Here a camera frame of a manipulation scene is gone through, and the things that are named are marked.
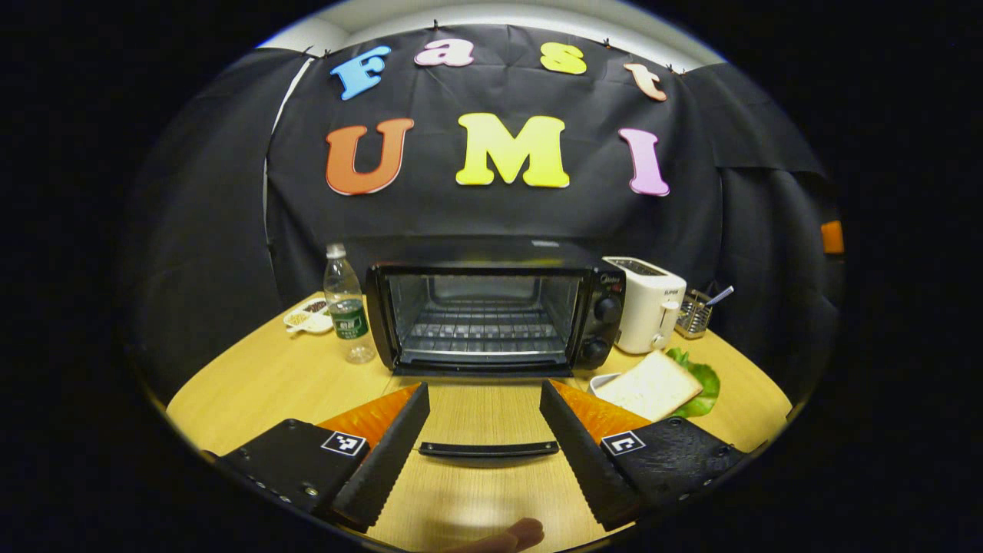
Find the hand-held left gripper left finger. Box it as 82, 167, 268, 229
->
217, 382, 431, 531

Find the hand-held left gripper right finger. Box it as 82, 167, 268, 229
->
540, 379, 747, 532

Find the white bread slice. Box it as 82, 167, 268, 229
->
595, 350, 703, 422

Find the black electric oven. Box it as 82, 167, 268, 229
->
365, 260, 627, 462

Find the green lettuce leaf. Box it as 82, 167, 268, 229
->
664, 347, 721, 418

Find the clear plastic water bottle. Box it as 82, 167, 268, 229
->
323, 243, 377, 364

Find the white toaster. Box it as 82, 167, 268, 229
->
603, 256, 688, 355

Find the white divided condiment dish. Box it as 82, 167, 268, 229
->
283, 298, 335, 335

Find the metal wire basket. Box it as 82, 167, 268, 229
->
674, 290, 715, 339

